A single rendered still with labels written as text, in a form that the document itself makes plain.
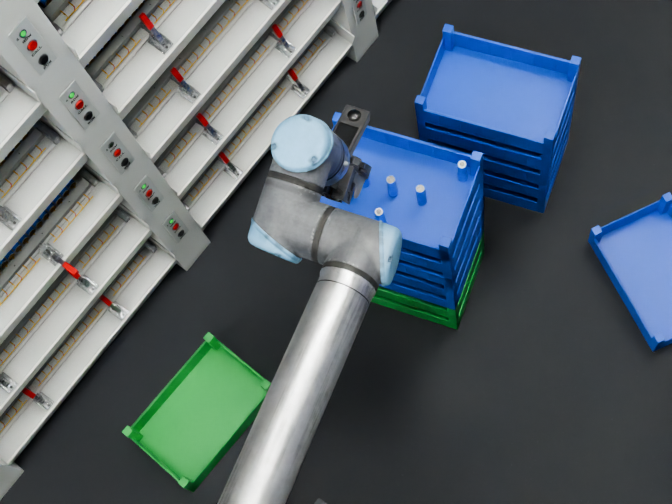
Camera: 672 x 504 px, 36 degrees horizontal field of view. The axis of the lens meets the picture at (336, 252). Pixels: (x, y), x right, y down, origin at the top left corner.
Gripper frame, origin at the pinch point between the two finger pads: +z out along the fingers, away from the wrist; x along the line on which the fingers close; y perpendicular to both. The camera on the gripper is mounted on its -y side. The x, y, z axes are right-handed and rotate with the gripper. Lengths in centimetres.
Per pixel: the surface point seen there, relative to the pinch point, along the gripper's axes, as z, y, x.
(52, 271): 2, 36, -53
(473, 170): 11.3, -7.4, 19.7
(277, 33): 32, -28, -35
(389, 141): 13.0, -8.6, 1.8
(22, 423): 32, 74, -64
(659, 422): 55, 29, 70
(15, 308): -1, 45, -57
